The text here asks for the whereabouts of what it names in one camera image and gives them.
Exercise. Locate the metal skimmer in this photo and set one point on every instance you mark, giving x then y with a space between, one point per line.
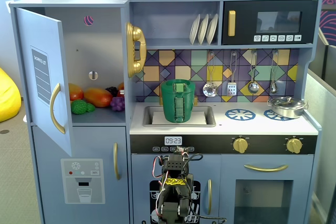
210 90

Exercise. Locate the gold stove knob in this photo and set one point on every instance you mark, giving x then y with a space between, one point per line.
294 145
240 145

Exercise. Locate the green 3D printed container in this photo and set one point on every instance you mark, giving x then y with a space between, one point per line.
168 108

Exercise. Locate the orange toy fruit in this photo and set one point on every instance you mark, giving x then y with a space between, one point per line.
121 86

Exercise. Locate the metal ladle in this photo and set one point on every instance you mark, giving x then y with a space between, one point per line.
253 87

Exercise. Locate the blue toy kitchen unit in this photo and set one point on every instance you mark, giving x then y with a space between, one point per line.
262 129

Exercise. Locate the gold toy telephone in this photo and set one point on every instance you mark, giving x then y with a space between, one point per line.
136 35

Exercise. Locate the purple toy grapes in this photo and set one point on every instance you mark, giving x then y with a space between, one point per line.
117 104

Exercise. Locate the dark toy blackberry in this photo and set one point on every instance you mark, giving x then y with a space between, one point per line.
112 91

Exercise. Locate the blue fridge door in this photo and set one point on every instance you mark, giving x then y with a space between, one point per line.
31 30

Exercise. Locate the large red orange toy mango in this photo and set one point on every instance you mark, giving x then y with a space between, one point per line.
98 98

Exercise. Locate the black toy microwave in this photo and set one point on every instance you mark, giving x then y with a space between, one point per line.
246 19

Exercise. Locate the blue freezer door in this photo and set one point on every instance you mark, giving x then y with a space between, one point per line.
47 182

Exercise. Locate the metal spoon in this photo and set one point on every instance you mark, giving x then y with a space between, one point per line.
273 87

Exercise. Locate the blue oven door with window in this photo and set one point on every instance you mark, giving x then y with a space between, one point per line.
228 195

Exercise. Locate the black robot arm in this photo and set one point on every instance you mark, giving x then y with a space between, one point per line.
170 209

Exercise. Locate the small red orange toy mango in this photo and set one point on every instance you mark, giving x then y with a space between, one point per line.
75 93

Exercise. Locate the grey office partition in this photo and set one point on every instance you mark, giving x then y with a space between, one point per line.
324 129

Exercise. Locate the green bumpy toy fruit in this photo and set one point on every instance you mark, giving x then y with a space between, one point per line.
78 107

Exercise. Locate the metal slotted spatula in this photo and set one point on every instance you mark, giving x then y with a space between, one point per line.
232 89

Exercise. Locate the small wrist camera board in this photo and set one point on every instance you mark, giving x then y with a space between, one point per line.
181 149

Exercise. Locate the white toy plate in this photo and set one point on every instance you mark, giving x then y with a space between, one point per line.
194 31
212 28
202 30

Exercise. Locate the yellow bean bag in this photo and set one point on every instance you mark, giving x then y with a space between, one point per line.
8 98

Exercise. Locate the grey toy sink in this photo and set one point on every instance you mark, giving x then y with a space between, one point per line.
147 116

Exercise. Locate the blue dishwasher door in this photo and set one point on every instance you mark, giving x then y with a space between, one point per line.
141 171

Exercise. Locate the silver metal pot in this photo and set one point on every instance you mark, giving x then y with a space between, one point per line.
287 112

